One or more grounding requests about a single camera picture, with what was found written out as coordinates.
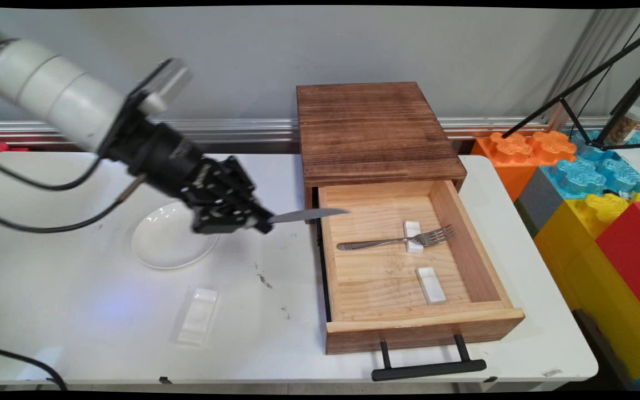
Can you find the yellow toy block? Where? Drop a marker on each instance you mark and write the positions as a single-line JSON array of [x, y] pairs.
[[581, 261]]

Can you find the silver table knife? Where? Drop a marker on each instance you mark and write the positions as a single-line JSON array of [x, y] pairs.
[[309, 215]]

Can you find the aluminium rail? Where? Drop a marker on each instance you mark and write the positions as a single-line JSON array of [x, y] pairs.
[[242, 130]]

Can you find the dark wooden cabinet box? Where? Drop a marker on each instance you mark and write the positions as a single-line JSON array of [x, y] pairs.
[[375, 133]]

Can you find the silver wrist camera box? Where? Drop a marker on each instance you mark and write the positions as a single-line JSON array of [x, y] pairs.
[[167, 83]]

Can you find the orange toy block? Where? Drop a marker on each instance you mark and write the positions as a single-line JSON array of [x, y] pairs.
[[511, 166]]

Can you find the clear jar of nuts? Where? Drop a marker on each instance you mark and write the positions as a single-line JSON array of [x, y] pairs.
[[628, 125]]

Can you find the white round plate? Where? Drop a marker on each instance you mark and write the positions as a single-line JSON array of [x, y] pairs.
[[164, 244]]

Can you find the silver fork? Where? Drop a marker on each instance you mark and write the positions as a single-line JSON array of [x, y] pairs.
[[370, 243]]

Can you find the grey toy block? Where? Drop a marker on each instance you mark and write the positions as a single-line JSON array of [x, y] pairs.
[[539, 200]]

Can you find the white ceramic cutlery rest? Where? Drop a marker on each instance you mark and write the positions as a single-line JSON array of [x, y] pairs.
[[431, 286], [200, 314], [411, 227]]

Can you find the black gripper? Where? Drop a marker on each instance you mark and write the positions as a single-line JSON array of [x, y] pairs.
[[167, 161]]

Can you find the red toy block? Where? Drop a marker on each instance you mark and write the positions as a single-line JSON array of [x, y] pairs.
[[634, 250]]

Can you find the blue toy block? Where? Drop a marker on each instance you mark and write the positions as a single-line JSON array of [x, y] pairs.
[[586, 178]]

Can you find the black tripod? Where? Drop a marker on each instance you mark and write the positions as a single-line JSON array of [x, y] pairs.
[[581, 86]]

